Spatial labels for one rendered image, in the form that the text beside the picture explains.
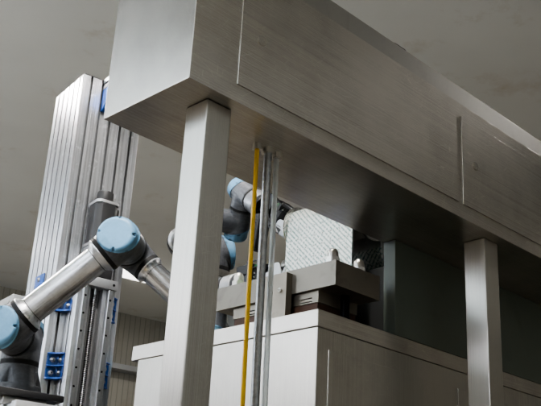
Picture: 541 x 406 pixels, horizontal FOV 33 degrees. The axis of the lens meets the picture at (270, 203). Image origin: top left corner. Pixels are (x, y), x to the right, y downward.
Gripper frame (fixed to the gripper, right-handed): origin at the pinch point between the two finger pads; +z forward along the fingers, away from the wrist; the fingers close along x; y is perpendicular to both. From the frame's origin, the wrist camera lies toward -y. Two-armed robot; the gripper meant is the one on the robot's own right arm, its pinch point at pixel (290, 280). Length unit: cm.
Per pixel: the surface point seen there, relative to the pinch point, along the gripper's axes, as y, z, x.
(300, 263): 4.2, 3.8, -0.3
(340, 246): 5.9, 17.9, -0.3
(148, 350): -20.9, -24.9, -25.9
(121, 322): 202, -736, 469
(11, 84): 213, -334, 77
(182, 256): -24, 49, -77
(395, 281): -5.9, 34.0, 1.7
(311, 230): 12.6, 7.5, -0.3
